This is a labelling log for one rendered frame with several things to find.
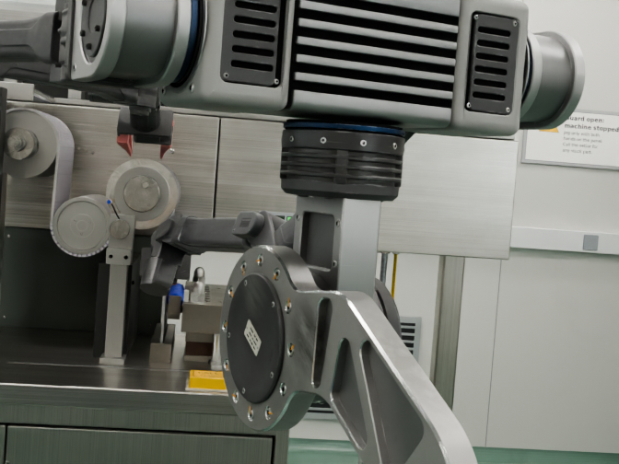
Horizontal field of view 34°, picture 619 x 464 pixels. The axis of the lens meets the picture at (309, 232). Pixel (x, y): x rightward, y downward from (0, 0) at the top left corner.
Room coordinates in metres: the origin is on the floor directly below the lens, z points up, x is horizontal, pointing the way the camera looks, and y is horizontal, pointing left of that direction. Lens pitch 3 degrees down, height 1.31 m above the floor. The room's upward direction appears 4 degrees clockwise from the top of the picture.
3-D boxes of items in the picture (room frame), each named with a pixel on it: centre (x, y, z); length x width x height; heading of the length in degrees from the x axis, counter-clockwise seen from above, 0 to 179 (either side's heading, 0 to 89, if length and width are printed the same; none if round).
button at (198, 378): (1.92, 0.17, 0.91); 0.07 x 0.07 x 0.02; 6
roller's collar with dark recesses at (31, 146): (2.08, 0.60, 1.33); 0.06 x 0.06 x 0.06; 6
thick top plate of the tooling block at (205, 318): (2.31, 0.19, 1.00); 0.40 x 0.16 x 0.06; 6
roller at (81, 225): (2.24, 0.49, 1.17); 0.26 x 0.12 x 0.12; 6
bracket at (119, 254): (2.09, 0.39, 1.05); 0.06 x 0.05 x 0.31; 6
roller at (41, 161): (2.24, 0.62, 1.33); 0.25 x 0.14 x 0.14; 6
